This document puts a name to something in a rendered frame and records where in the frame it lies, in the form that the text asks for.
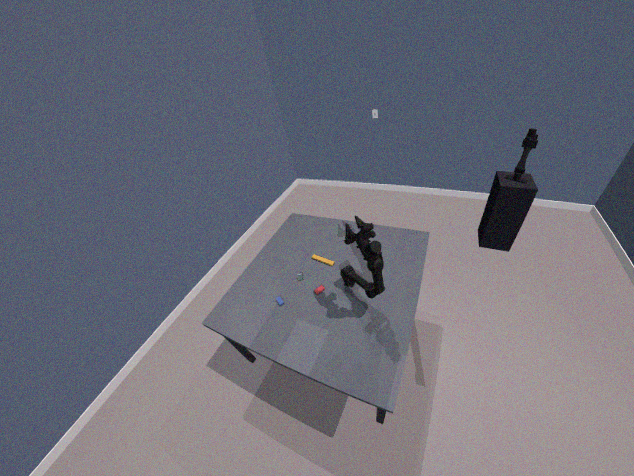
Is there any yellow bar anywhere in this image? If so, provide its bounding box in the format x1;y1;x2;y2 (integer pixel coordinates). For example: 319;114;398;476
312;254;335;266

